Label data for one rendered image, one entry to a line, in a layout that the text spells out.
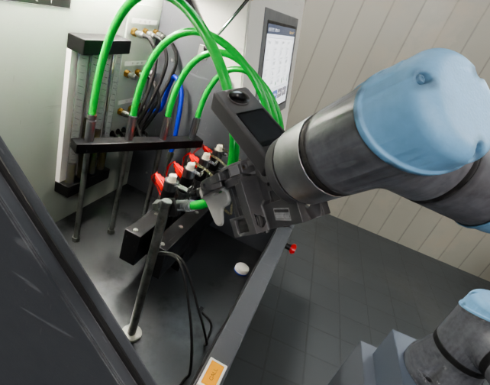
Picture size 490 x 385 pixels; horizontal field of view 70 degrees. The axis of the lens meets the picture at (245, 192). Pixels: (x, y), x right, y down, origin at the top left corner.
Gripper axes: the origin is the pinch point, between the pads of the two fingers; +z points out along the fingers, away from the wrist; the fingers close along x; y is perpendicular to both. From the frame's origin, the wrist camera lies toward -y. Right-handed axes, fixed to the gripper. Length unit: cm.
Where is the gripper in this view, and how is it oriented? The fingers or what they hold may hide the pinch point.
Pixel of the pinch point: (215, 188)
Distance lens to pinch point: 51.2
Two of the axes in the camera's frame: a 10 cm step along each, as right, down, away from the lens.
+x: 8.4, -2.2, 5.0
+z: -4.6, 1.9, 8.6
